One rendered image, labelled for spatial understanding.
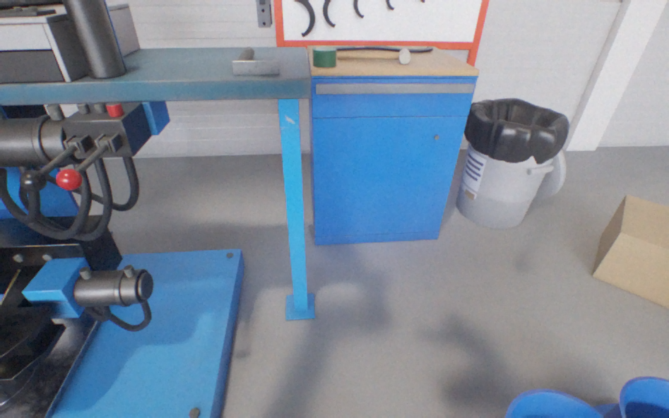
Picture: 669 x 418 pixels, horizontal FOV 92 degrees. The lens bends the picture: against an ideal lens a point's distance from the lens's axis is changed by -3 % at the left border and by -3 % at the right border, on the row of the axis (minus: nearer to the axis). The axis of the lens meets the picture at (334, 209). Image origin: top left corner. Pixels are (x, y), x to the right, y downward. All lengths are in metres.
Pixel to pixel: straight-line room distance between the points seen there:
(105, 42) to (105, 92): 0.10
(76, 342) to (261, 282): 0.75
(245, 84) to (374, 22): 1.90
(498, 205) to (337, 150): 1.05
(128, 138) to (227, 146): 2.14
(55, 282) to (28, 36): 0.63
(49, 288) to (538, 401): 1.35
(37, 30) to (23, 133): 0.21
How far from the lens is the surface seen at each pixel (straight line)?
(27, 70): 1.01
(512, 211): 2.21
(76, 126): 0.85
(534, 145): 1.98
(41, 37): 0.96
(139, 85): 0.89
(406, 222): 1.89
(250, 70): 0.86
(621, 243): 2.09
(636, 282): 2.20
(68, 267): 1.24
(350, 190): 1.69
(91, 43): 0.94
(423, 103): 1.58
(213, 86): 0.84
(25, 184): 0.73
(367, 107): 1.52
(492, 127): 1.95
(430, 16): 2.74
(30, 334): 1.14
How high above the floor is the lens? 1.26
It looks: 35 degrees down
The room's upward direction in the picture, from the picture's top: 1 degrees clockwise
